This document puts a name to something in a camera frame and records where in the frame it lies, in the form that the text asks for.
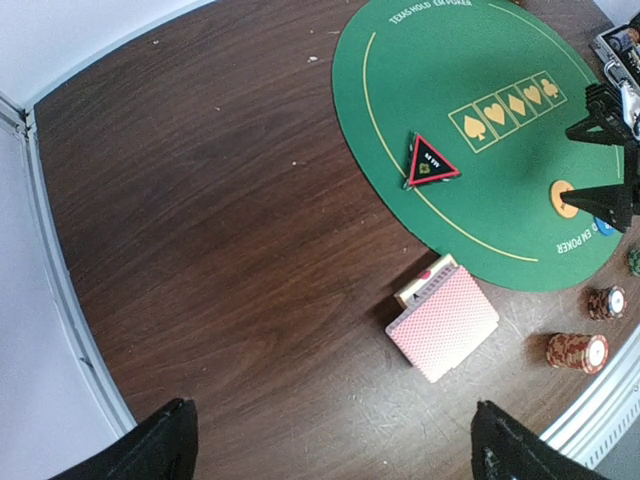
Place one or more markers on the aluminium poker chip case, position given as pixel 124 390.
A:
pixel 618 49

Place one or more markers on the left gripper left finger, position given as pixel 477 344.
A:
pixel 163 446

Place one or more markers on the black red triangular dealer button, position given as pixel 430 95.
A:
pixel 427 165

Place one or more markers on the orange big blind button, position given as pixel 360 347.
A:
pixel 563 209

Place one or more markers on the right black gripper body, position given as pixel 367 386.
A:
pixel 630 111

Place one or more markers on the green poker chip stack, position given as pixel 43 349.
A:
pixel 633 260

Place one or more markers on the front aluminium rail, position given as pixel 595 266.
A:
pixel 599 418

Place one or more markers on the orange poker chip stack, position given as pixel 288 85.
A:
pixel 587 353

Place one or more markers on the blue small blind button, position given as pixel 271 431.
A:
pixel 603 227

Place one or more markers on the left aluminium frame post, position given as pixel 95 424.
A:
pixel 87 357

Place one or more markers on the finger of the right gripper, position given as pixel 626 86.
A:
pixel 616 205
pixel 604 124

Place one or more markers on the red backed card deck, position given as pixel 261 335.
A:
pixel 450 318

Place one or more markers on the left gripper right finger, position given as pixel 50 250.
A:
pixel 502 448

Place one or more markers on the round green poker mat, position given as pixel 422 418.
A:
pixel 493 89

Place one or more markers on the dark red poker chip stack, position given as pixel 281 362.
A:
pixel 606 304

